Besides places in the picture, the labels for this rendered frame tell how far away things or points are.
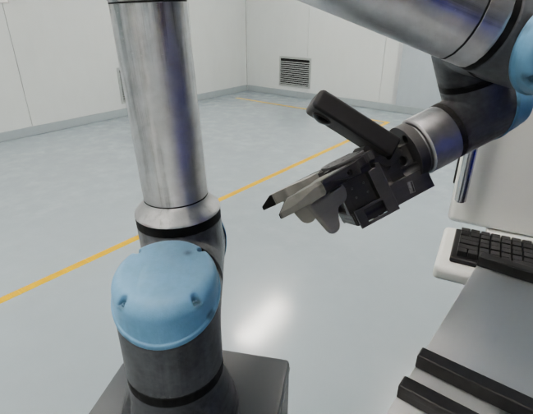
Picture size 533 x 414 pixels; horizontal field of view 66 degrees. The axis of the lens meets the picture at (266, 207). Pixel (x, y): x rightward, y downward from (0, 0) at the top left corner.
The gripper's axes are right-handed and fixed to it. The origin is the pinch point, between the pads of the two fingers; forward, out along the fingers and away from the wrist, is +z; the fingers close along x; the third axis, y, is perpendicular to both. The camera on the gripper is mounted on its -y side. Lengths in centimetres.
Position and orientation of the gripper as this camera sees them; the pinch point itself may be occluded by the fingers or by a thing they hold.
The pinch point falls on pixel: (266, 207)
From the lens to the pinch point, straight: 50.3
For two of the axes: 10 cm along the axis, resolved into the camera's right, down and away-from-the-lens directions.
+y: 4.5, 8.9, 1.1
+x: -1.3, -0.5, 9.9
